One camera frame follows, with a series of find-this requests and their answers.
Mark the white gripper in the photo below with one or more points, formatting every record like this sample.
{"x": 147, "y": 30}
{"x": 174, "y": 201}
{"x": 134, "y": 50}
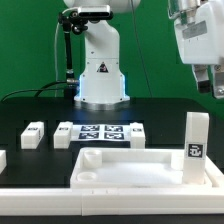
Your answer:
{"x": 199, "y": 31}

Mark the white desk top tray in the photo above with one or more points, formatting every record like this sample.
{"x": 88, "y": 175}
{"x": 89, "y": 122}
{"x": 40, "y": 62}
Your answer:
{"x": 139, "y": 168}

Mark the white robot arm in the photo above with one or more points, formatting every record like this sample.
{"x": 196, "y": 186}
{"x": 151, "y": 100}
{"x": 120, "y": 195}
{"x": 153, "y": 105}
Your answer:
{"x": 102, "y": 85}

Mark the fiducial marker sheet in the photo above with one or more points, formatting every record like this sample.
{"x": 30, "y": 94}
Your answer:
{"x": 101, "y": 132}

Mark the white left fence block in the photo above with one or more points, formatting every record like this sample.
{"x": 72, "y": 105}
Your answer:
{"x": 3, "y": 161}

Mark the white front fence bar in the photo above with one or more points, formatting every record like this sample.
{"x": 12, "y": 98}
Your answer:
{"x": 31, "y": 202}

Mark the black camera on mount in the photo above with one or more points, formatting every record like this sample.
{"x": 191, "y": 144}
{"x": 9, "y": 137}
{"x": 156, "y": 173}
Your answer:
{"x": 94, "y": 12}

